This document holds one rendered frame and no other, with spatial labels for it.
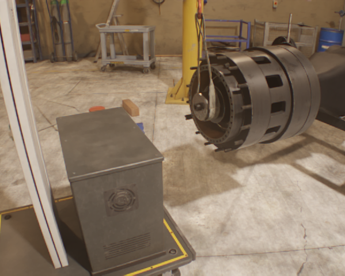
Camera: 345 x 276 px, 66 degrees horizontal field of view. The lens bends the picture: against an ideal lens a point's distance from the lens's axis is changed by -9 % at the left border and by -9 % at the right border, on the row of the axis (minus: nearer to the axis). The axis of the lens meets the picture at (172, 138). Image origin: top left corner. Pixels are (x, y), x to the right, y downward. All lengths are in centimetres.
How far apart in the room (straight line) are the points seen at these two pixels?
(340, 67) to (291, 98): 64
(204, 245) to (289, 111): 94
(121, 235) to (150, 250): 18
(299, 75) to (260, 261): 107
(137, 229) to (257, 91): 79
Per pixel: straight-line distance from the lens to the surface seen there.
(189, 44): 394
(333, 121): 227
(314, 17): 827
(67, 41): 729
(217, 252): 181
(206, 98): 141
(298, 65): 159
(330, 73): 200
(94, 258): 123
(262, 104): 136
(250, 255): 183
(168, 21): 735
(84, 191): 101
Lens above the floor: 136
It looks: 27 degrees down
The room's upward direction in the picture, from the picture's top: straight up
